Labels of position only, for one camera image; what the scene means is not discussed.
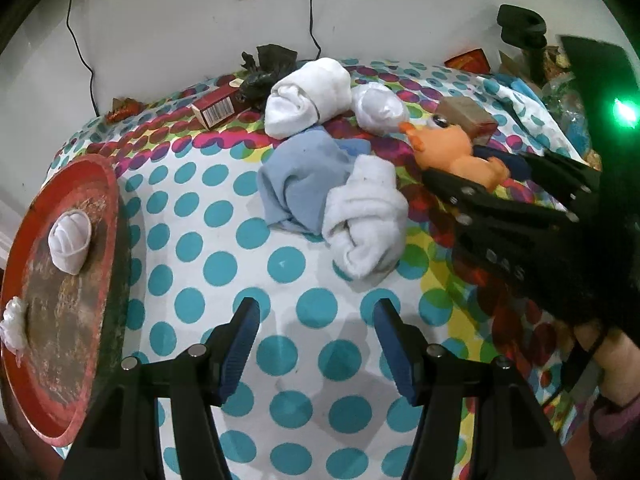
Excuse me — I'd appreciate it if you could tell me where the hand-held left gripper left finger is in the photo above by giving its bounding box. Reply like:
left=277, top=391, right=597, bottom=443
left=59, top=297, right=262, bottom=480

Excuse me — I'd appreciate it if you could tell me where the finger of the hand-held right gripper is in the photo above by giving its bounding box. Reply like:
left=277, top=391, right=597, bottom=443
left=472, top=144, right=603, bottom=196
left=422, top=169, right=581, bottom=228

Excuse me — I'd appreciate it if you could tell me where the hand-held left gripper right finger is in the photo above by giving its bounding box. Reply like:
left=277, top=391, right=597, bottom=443
left=374, top=297, right=576, bottom=480

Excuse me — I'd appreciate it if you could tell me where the orange toy duck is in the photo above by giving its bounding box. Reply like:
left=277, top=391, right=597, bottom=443
left=398, top=114, right=511, bottom=192

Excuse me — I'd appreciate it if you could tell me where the small brown box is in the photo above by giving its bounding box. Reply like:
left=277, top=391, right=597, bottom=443
left=434, top=96, right=499, bottom=147

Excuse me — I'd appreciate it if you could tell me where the knotted white sock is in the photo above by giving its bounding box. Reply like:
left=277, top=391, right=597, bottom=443
left=321, top=154, right=410, bottom=278

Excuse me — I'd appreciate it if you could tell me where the white sock ball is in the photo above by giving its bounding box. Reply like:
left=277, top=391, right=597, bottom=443
left=352, top=82, right=405, bottom=136

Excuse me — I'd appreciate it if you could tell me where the light blue sock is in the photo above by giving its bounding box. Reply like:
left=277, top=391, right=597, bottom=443
left=257, top=130, right=372, bottom=235

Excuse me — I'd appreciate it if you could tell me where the red round tray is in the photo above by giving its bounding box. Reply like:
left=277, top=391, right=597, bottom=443
left=0, top=154, right=132, bottom=447

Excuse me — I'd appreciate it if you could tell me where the small white sock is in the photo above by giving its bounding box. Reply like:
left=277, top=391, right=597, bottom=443
left=48, top=210, right=92, bottom=276

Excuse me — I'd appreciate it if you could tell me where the large white sock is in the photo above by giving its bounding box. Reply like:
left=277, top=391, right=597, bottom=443
left=264, top=57, right=353, bottom=138

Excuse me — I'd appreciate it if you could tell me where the red cigarette box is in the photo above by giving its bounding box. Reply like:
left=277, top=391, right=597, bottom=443
left=192, top=91, right=241, bottom=130

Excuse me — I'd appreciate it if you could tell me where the black cloth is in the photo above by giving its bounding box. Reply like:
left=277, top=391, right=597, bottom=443
left=235, top=44, right=301, bottom=111

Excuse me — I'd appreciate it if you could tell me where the person's right hand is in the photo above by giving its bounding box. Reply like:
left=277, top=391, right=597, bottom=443
left=570, top=317, right=640, bottom=408

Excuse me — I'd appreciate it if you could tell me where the pile of snack bags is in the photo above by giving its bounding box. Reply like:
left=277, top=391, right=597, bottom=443
left=500, top=45, right=606, bottom=161

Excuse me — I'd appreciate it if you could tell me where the polka dot bed sheet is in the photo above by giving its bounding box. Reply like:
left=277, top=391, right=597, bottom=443
left=42, top=57, right=601, bottom=480

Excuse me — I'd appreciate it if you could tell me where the brown cardboard piece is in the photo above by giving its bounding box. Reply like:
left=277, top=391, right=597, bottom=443
left=498, top=49, right=533, bottom=81

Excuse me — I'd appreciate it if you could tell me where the red flat packet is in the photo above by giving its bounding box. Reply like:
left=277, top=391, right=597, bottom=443
left=444, top=48, right=493, bottom=73

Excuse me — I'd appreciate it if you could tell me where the black plastic stand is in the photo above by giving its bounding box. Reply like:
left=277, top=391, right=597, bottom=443
left=497, top=4, right=548, bottom=86

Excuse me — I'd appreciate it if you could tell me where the red snack wrapper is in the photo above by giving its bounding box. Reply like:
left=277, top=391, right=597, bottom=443
left=107, top=100, right=143, bottom=123

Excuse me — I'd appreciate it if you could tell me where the black charger cable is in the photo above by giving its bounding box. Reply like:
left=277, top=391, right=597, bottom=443
left=307, top=0, right=323, bottom=61

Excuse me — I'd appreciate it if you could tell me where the thin black wall cable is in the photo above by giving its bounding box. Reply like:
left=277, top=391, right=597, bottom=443
left=65, top=0, right=101, bottom=117

